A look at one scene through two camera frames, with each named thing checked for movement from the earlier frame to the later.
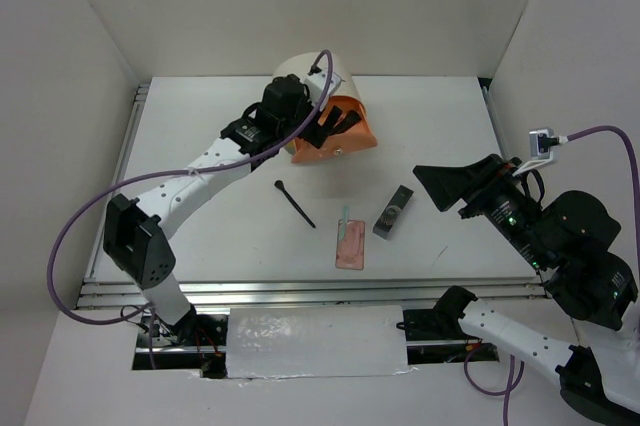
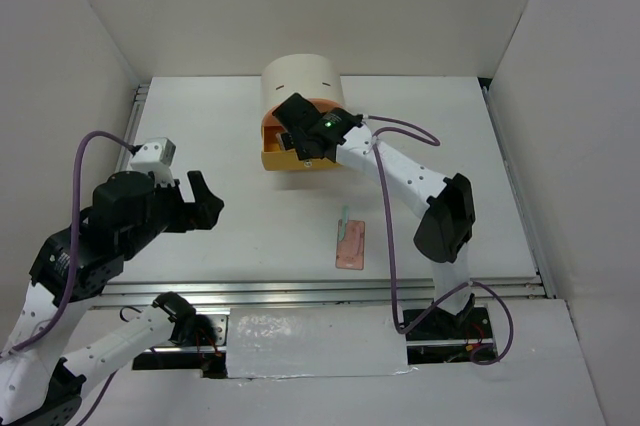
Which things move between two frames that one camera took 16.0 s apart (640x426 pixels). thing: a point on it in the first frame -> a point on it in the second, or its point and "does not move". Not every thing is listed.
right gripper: x=467 y=181 -> x=301 y=154
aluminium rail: x=323 y=294 does not move
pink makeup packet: x=350 y=251 does not move
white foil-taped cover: x=316 y=341 does not move
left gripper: x=323 y=131 -> x=204 y=213
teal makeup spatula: x=346 y=212 does not move
